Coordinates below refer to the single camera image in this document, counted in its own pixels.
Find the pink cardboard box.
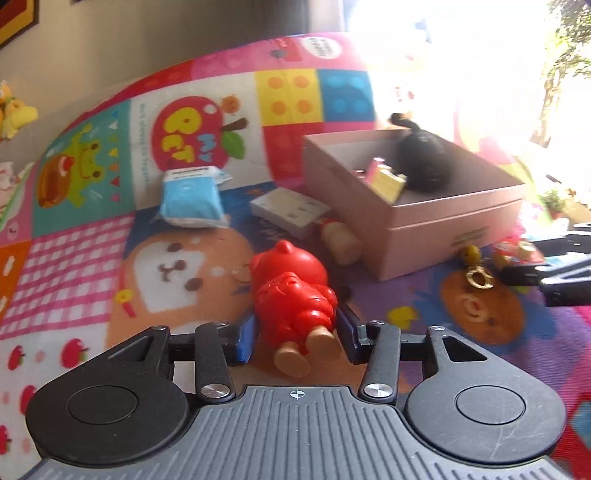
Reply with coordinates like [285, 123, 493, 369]
[301, 128, 527, 281]

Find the colourful cartoon play mat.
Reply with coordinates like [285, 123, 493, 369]
[0, 32, 591, 480]

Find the yellow cheese wedge toy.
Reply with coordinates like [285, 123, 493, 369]
[367, 158, 408, 203]

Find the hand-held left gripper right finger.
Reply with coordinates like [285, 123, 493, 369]
[336, 305, 490, 402]

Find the blue tissue pack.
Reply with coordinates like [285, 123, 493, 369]
[159, 166, 232, 229]

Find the framed red picture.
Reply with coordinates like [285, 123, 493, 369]
[0, 0, 41, 49]

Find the tall green plant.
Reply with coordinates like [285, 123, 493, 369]
[531, 0, 591, 148]

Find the white small box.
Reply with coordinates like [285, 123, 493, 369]
[249, 187, 334, 241]

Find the pink and white cloth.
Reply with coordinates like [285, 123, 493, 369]
[0, 159, 35, 204]

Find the yellow bell keychain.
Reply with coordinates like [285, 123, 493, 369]
[463, 246, 494, 291]

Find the yellow duck plush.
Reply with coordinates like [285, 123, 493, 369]
[0, 80, 38, 139]

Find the black plush cat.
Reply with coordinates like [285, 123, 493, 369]
[387, 112, 451, 192]

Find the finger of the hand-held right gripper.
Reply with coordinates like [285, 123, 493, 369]
[500, 257, 591, 307]
[531, 220, 591, 265]

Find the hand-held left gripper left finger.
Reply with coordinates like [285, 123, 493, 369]
[99, 311, 257, 402]

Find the red plastic animal figure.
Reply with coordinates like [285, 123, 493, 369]
[249, 240, 342, 377]

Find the small potted plant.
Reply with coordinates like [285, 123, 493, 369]
[539, 188, 568, 221]

